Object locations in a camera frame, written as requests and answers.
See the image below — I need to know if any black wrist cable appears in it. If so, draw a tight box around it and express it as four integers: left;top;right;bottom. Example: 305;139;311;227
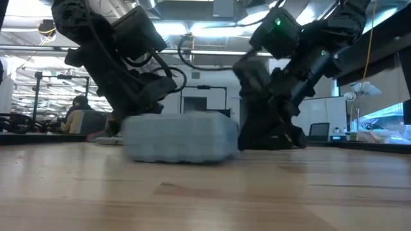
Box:
177;34;258;71
121;51;188;94

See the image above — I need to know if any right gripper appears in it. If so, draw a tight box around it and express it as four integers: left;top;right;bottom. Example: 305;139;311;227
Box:
232;47;337;151

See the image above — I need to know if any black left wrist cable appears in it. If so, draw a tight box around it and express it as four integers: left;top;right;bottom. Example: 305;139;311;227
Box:
121;51;188;94

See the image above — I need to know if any long ceiling light strip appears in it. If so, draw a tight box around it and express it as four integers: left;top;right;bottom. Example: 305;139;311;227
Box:
0;44;274;58

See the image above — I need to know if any black gantry stand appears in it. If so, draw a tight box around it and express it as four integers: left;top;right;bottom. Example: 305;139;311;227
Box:
31;71;91;131
179;84;229;114

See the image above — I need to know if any black table rig frame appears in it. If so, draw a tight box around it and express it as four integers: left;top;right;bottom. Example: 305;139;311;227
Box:
0;132;411;154

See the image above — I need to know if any grey plastic tool case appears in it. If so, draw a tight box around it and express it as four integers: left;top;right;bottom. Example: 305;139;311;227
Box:
121;110;241;164

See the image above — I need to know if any white floor lamp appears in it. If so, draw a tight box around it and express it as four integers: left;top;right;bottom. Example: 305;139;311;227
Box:
342;81;383;132

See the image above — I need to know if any grey utility knife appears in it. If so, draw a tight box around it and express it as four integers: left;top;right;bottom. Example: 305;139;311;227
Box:
94;137;125;146

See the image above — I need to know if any black office chair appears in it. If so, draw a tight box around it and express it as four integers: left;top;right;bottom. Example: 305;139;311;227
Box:
308;122;331;142

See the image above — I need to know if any white whiteboard panel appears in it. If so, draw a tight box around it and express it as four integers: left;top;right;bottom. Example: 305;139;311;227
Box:
300;96;348;136

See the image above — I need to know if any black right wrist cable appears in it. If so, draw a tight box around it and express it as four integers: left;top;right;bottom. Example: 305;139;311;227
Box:
177;34;258;71

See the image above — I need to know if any ceiling cable reel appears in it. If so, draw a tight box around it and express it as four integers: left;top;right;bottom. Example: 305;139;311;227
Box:
37;18;58;44

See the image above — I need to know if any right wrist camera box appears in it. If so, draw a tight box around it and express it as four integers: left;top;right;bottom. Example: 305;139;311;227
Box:
249;6;302;59

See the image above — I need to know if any white desk clutter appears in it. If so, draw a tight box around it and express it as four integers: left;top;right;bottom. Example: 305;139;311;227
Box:
353;123;411;144

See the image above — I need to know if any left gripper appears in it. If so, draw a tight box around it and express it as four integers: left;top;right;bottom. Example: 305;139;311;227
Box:
65;43;178;138

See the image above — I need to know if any grey office chair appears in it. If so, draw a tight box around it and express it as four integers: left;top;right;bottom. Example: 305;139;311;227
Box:
78;109;109;135

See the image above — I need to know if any black glove grey red cuff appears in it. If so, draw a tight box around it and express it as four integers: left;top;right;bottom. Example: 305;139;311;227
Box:
85;130;112;142

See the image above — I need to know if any person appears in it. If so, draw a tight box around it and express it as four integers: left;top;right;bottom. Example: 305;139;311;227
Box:
60;94;94;135

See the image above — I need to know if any yellow hanging cable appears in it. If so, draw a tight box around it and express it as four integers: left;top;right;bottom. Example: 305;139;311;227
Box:
361;0;377;86

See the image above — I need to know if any grey ceiling box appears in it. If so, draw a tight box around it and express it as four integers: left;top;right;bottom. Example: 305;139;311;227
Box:
213;0;235;19

